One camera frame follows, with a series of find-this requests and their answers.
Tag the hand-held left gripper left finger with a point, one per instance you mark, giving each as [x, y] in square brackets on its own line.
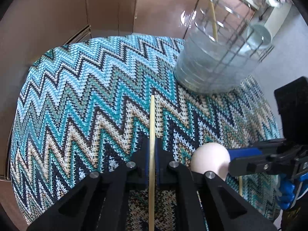
[147, 168]

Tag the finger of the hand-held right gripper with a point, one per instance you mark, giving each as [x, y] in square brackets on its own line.
[243, 153]
[240, 167]

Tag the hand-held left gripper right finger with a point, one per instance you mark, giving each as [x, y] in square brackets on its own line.
[157, 163]

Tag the wooden chopstick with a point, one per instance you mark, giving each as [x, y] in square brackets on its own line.
[240, 185]
[211, 9]
[152, 125]

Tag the person's right hand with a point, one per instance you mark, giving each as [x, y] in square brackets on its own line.
[286, 195]

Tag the zigzag knitted cloth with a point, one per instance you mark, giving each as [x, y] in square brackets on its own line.
[84, 101]

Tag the pale plastic bucket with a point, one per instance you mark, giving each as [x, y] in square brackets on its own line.
[276, 16]

